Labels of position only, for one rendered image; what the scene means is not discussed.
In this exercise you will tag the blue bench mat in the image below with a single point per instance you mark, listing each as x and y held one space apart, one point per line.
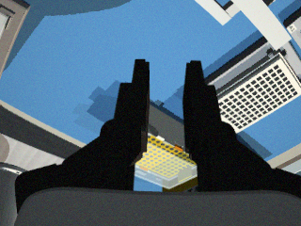
69 57

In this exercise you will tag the yellow open-top bin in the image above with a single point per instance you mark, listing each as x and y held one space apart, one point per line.
191 185

